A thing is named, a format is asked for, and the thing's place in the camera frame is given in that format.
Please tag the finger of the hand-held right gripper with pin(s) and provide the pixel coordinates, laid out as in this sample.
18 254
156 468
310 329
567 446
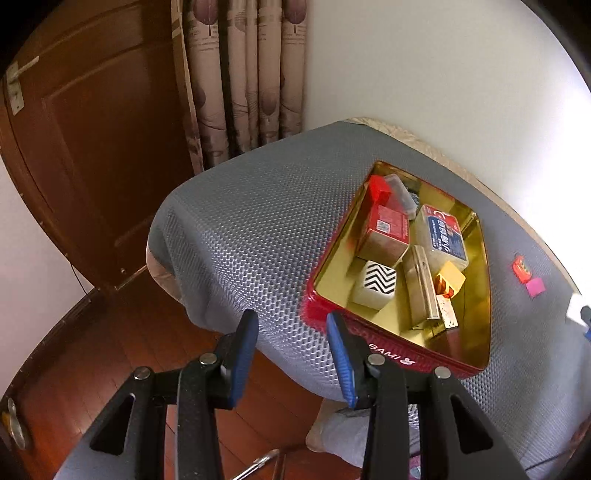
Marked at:
586 319

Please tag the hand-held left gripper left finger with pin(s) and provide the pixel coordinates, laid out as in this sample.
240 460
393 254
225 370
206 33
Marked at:
242 357

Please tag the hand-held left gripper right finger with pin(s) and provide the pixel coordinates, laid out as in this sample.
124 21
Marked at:
342 362

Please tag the red tin box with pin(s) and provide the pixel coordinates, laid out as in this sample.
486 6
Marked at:
415 356

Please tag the black and white striped box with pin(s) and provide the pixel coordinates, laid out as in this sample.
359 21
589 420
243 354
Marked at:
376 279

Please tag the long gold box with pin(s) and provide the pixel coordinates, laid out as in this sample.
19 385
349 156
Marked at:
421 286

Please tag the small tan box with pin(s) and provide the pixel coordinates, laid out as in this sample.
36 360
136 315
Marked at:
447 314

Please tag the yellow and orange box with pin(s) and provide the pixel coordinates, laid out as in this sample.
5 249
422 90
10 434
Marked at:
452 274

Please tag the red and tan box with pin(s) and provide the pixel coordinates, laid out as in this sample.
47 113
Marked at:
385 228

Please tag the white box with blue label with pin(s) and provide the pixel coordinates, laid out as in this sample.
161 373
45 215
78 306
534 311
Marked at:
443 240

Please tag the red block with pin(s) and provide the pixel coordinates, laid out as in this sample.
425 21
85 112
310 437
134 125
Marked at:
379 189

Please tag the clear plastic box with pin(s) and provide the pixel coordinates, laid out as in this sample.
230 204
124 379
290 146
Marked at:
400 194

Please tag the pink box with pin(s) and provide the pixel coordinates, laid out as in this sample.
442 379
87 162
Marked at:
535 287

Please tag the grey mesh table cover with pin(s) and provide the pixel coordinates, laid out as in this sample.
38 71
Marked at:
254 230

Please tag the silver door knob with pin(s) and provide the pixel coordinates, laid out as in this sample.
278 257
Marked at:
16 429

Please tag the brown wooden door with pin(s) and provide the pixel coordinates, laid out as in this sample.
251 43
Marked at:
92 138

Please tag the beige patterned curtain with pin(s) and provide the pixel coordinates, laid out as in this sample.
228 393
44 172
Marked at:
240 69

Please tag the metal frame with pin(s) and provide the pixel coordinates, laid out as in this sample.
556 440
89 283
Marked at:
258 461

